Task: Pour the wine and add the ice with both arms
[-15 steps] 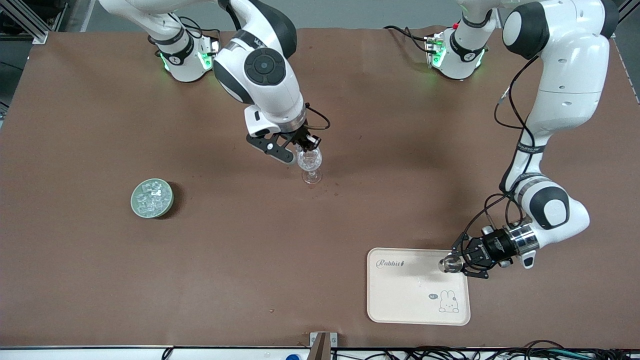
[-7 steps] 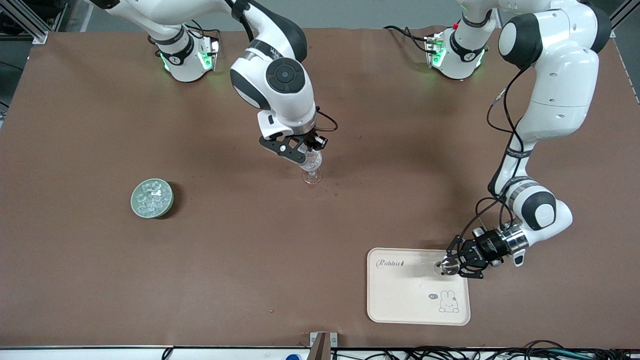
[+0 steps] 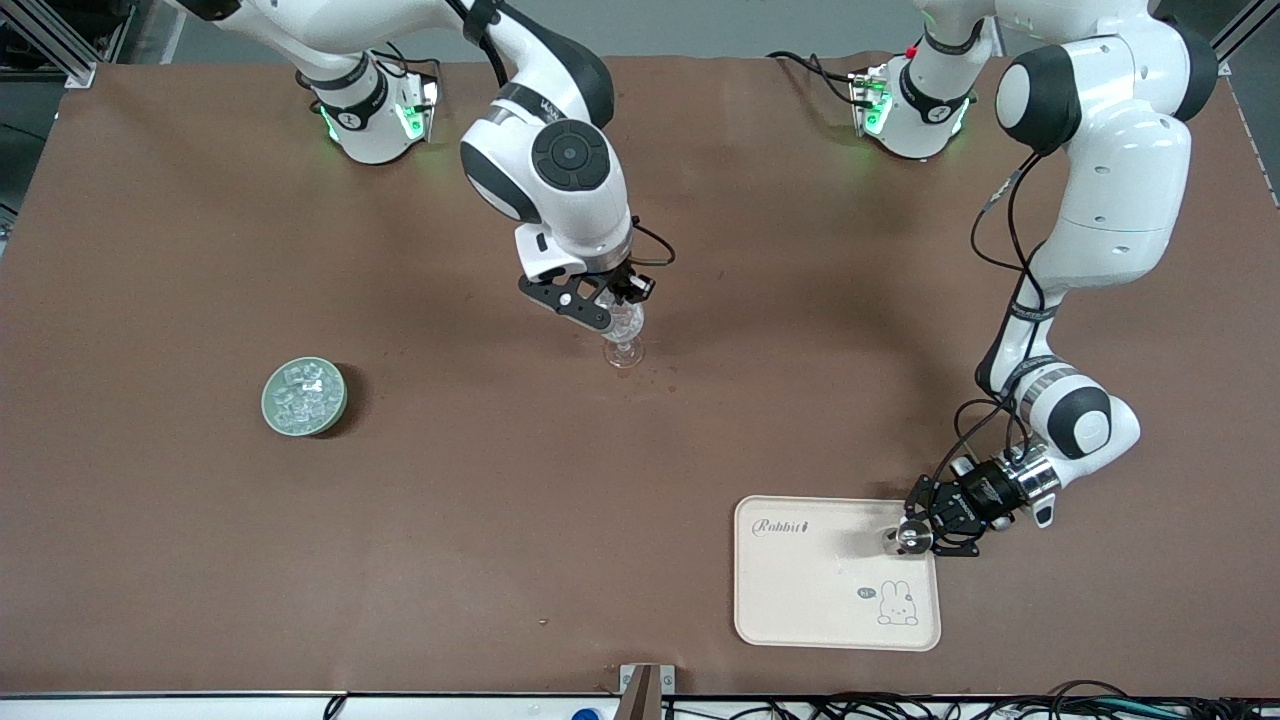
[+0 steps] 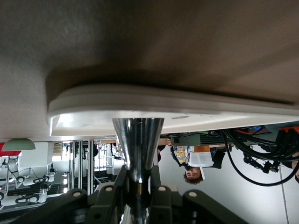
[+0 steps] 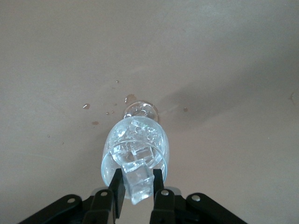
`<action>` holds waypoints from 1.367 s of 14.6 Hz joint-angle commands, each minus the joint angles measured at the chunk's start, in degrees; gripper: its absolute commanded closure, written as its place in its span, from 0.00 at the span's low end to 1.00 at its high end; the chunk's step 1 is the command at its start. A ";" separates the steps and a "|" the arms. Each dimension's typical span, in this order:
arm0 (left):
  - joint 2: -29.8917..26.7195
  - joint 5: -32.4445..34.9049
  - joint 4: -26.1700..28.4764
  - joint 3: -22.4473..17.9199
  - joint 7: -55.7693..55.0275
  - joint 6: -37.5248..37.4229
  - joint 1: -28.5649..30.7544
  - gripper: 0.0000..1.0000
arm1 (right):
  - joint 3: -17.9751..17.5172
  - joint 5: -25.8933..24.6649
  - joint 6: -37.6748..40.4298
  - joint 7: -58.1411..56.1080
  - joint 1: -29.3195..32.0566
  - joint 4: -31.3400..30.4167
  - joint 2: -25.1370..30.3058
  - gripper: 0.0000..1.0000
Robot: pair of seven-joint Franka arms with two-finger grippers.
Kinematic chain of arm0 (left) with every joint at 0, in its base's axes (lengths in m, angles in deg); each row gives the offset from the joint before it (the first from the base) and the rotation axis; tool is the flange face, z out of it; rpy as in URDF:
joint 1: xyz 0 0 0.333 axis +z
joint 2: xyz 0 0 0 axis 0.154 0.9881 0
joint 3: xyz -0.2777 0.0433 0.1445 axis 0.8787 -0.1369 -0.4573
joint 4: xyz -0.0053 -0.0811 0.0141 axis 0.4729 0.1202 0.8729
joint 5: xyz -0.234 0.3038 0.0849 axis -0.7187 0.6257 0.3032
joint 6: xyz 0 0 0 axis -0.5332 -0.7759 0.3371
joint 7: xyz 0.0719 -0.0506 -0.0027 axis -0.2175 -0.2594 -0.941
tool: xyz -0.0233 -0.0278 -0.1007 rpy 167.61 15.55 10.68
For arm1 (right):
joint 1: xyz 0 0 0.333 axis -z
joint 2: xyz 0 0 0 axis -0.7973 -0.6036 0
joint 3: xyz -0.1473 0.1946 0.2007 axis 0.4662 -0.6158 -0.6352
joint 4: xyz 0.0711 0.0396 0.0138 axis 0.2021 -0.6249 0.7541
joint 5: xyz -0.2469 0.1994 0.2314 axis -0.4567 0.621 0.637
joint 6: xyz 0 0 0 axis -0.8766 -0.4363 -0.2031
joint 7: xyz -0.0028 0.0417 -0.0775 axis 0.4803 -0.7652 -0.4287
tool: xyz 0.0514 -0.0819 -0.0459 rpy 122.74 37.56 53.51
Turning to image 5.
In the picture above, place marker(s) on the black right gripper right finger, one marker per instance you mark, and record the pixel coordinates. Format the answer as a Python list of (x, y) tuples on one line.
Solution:
[(158, 186)]

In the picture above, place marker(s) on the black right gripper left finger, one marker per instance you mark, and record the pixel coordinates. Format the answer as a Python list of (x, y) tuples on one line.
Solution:
[(116, 191)]

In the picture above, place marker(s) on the clear ice cube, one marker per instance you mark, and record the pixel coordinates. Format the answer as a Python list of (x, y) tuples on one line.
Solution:
[(140, 154), (137, 184), (137, 128)]

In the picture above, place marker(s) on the clear stemmed wine glass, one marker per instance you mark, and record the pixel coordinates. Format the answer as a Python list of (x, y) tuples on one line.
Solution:
[(109, 149)]

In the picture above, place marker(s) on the brown table cover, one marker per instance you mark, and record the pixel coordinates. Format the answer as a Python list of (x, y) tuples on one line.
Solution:
[(46, 46)]

